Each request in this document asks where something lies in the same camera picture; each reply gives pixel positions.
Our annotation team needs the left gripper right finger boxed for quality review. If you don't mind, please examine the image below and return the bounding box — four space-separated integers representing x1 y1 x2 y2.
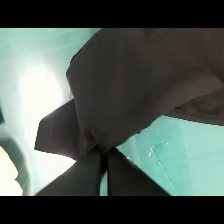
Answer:
106 148 170 197

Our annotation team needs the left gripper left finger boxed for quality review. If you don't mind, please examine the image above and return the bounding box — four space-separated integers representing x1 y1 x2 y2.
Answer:
35 148 104 197

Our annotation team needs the dark brown shirt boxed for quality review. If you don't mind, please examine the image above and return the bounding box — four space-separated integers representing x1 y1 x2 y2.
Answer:
33 27 224 162

